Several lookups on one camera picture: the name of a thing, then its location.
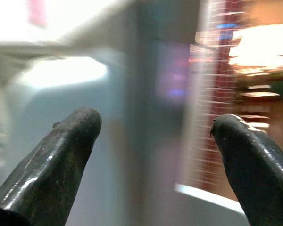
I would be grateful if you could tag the red mesh rack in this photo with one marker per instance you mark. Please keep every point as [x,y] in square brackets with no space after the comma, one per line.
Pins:
[224,70]

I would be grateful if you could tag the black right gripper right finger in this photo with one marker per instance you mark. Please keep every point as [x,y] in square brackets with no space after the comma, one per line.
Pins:
[259,171]

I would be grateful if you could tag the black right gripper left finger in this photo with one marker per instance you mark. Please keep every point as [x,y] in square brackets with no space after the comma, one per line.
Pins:
[52,169]

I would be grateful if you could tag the silver fridge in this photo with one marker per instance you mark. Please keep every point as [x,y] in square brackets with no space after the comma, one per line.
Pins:
[132,70]

